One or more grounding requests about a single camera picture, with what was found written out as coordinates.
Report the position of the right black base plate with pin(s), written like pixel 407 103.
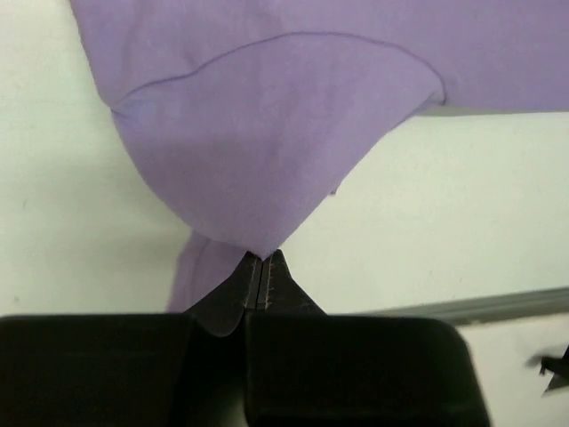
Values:
pixel 555 365

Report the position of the aluminium rail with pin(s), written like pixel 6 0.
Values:
pixel 491 309

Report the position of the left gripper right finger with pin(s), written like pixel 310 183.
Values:
pixel 307 368

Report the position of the purple t-shirt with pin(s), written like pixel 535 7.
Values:
pixel 243 116

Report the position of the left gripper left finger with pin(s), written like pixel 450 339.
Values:
pixel 124 369

